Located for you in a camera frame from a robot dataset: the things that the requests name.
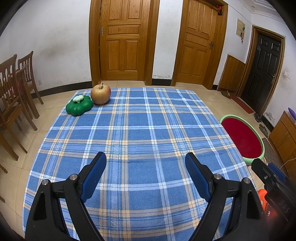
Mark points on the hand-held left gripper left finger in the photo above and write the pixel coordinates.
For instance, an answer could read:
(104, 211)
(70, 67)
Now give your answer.
(92, 183)

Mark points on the low wooden wall cabinet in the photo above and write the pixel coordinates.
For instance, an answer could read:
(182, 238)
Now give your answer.
(232, 74)

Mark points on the beige wall box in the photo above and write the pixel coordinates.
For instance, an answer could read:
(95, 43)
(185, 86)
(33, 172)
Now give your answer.
(240, 27)

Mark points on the red basin with green rim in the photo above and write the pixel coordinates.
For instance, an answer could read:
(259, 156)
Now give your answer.
(242, 136)

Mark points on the purple round object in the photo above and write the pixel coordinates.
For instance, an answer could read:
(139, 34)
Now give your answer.
(291, 113)

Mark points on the red doormat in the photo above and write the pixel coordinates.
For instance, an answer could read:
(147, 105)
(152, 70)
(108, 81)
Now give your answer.
(242, 104)

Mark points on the orange plastic stool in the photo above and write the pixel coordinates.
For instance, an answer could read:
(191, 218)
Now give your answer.
(262, 194)

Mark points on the dark shoe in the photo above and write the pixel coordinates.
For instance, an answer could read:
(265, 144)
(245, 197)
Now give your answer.
(264, 130)
(258, 117)

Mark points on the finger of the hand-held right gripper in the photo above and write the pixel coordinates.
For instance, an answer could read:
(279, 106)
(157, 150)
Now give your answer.
(261, 169)
(276, 169)

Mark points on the wooden dining chair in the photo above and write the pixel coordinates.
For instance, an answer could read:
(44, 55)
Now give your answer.
(29, 74)
(2, 169)
(11, 97)

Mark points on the green pumpkin-shaped container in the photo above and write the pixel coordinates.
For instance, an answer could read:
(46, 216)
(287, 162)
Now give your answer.
(79, 107)

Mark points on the white light switch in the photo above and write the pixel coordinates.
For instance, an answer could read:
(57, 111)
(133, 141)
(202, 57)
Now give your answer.
(286, 74)

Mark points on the yellow-red apple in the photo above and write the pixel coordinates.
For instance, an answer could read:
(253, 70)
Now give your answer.
(100, 95)

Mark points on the wooden sideboard cabinet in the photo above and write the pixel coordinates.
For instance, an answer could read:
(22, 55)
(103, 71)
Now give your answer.
(284, 136)

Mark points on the red door decoration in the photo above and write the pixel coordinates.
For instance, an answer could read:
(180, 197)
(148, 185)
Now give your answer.
(220, 10)

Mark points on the dark metal entrance door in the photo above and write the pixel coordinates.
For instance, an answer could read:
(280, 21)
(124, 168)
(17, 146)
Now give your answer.
(261, 69)

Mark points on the wooden panel door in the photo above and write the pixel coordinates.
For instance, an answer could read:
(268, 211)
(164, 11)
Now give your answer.
(124, 41)
(198, 46)

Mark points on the grey floor mat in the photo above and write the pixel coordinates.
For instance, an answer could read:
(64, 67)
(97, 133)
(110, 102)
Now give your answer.
(271, 150)

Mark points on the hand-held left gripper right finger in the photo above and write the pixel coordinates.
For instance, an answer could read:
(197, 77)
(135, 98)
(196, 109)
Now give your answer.
(196, 178)

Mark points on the blue plaid tablecloth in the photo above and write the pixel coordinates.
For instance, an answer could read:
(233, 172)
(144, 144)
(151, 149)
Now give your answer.
(138, 129)

